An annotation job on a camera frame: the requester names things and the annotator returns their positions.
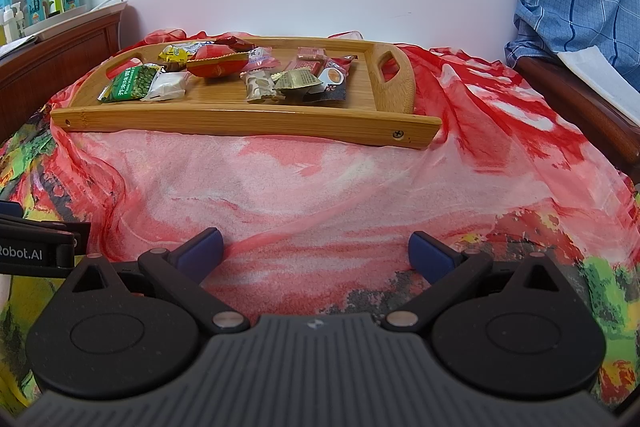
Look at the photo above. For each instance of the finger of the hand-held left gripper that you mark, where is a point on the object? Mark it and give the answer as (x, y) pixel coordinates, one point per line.
(45, 226)
(10, 209)

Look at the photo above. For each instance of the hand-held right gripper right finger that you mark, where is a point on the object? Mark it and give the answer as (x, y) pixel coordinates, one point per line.
(427, 254)

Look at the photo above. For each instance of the white power strip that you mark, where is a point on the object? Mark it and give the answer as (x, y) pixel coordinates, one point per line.
(107, 2)

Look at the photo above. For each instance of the white folded cloth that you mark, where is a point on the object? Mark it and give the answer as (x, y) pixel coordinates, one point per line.
(600, 74)

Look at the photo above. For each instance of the gold snack packet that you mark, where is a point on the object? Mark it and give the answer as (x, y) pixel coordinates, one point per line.
(295, 81)

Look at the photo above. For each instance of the yellow snack packet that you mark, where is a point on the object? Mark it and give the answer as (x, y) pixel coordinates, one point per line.
(175, 53)

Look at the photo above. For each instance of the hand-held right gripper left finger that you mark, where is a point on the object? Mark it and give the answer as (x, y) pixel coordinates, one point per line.
(202, 252)

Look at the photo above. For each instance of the red sheer cloth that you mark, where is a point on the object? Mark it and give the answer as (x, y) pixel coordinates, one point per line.
(300, 197)

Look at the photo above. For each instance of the small white bottle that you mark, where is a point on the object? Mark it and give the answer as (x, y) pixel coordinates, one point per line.
(10, 24)

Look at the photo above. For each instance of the dark wooden side table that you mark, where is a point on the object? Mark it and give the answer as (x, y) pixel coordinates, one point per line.
(570, 107)

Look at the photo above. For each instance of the wooden bedside cabinet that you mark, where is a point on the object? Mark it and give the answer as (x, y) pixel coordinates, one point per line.
(60, 57)

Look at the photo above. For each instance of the small brown candy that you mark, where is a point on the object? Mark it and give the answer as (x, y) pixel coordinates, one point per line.
(172, 67)

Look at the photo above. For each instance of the red black coffee stick packet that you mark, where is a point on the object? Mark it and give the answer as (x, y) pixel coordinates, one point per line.
(332, 79)

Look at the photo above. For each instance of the nougat bar clear pink wrapper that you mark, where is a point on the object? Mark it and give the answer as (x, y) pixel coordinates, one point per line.
(260, 88)

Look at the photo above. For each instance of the stack of papers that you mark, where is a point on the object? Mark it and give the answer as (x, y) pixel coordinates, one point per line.
(15, 47)

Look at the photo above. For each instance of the dark red snack packet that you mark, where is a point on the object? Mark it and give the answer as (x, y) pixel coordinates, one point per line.
(235, 42)

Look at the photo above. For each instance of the white snack packet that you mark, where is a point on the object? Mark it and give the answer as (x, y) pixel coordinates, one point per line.
(167, 87)

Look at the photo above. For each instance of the red puffy snack packet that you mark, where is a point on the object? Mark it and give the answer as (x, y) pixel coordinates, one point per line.
(217, 63)

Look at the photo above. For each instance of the white plastic tray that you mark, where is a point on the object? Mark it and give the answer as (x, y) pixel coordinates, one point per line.
(65, 22)

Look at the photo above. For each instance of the green pea snack packet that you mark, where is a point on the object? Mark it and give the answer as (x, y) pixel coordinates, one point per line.
(132, 84)

